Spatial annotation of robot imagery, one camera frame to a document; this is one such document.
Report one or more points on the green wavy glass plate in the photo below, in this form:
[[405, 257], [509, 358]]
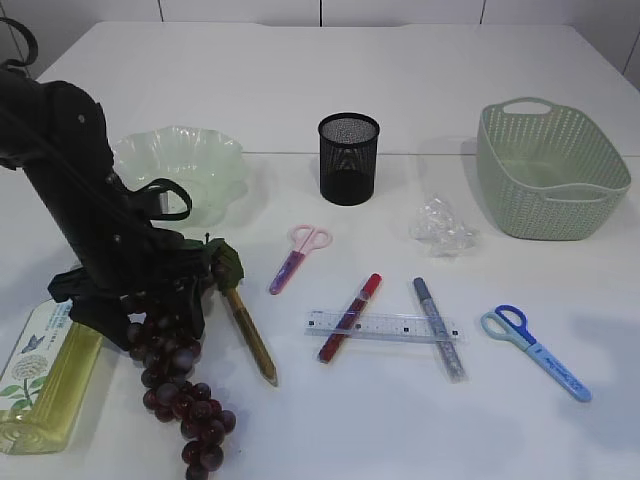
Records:
[[206, 163]]

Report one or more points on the silver glitter marker pen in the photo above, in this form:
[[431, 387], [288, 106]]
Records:
[[449, 356]]

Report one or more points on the green tea plastic bottle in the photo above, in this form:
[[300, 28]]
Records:
[[45, 380]]

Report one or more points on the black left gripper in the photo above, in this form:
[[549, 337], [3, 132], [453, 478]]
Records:
[[119, 262]]

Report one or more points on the gold glitter marker pen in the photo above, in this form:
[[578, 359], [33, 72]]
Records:
[[252, 337]]

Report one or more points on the red marker pen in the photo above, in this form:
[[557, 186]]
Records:
[[349, 318]]

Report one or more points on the purple artificial grape bunch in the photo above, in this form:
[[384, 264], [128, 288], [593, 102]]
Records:
[[168, 354]]

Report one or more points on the pink purple small scissors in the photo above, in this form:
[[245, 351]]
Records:
[[305, 238]]

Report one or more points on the green woven plastic basket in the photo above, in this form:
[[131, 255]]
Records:
[[552, 176]]

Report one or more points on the clear plastic sheet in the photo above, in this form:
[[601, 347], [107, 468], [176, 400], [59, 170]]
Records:
[[440, 231]]

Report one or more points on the clear plastic ruler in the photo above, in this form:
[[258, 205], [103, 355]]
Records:
[[383, 327]]

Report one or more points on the black mesh pen holder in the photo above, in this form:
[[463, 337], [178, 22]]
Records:
[[348, 153]]

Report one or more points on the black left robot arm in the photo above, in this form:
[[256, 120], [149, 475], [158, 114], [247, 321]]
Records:
[[56, 134]]

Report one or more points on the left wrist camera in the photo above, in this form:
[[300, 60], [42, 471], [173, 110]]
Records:
[[152, 200]]

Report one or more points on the blue scissors with cover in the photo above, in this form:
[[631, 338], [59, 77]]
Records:
[[509, 323]]

